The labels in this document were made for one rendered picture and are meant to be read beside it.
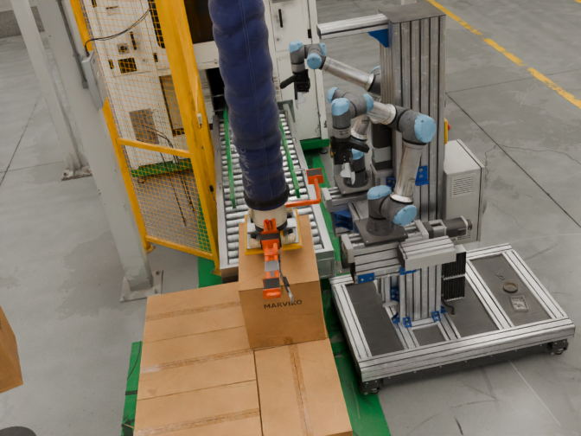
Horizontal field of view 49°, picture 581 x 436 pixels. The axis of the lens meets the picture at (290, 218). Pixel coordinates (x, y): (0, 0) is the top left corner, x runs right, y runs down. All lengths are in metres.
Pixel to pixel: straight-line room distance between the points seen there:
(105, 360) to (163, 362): 1.02
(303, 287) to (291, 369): 0.42
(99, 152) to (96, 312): 1.22
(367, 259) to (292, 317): 0.48
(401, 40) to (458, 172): 0.77
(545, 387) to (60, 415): 2.83
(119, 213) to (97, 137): 0.57
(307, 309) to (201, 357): 0.62
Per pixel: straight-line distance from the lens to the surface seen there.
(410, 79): 3.10
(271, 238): 3.00
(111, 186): 4.39
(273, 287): 2.70
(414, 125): 2.91
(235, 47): 2.73
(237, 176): 4.90
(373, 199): 3.12
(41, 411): 4.30
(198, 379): 3.32
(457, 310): 4.03
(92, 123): 4.20
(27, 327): 4.95
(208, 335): 3.53
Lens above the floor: 2.91
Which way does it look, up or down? 33 degrees down
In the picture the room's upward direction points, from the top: 8 degrees counter-clockwise
